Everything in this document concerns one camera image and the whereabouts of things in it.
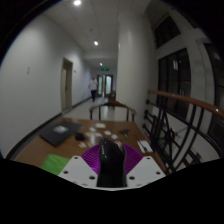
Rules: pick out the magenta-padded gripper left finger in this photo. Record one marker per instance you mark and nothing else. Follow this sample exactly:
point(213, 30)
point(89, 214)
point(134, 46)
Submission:
point(80, 170)

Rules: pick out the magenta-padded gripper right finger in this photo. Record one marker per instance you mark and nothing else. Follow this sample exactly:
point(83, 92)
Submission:
point(143, 170)

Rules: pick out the black computer mouse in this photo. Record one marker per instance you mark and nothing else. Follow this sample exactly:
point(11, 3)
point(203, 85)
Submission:
point(111, 165)

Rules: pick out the green mouse pad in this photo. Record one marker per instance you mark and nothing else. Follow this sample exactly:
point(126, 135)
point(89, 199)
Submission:
point(55, 164)

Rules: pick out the white paper notepad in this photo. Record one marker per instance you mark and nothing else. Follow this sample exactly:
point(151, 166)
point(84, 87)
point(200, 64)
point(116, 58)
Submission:
point(145, 146)

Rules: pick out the small white card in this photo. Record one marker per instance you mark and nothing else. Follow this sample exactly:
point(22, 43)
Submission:
point(107, 132)
point(114, 136)
point(82, 144)
point(92, 129)

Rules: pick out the small black object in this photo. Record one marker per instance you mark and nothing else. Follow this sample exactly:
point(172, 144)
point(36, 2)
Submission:
point(80, 136)

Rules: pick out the black laptop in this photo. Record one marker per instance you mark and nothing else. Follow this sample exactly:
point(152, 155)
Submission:
point(60, 131)

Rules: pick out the small white box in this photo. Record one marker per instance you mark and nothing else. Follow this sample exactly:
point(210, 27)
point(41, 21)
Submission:
point(100, 125)

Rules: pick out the wooden chair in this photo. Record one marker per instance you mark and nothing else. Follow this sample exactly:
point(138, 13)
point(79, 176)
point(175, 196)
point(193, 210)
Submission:
point(113, 105)

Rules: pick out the black railing with wooden handrail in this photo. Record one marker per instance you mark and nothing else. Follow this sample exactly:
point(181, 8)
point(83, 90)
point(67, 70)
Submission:
point(186, 100)

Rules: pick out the person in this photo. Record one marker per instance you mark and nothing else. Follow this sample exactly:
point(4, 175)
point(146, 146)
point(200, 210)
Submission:
point(93, 87)

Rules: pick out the white side door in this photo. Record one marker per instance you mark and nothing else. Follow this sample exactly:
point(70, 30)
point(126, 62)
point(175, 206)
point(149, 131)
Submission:
point(66, 85)

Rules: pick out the glass double door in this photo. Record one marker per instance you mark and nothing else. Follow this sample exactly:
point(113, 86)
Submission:
point(106, 85)

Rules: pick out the dark framed window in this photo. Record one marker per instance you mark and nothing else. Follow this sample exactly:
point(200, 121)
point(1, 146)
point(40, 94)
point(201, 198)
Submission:
point(175, 83)

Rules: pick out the green exit sign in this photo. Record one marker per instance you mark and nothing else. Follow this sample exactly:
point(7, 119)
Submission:
point(105, 68)

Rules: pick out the round ceiling light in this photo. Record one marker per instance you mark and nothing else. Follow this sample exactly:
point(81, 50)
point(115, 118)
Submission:
point(77, 2)
point(96, 43)

